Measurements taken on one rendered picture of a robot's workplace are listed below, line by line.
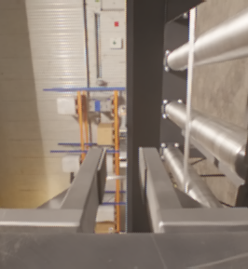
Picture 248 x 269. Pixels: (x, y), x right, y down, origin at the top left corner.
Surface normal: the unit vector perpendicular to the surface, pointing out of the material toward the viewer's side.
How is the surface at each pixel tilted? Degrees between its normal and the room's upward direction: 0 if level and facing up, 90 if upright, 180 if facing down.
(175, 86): 90
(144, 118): 90
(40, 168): 90
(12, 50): 90
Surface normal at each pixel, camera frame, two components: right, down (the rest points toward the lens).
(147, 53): 0.00, 0.27
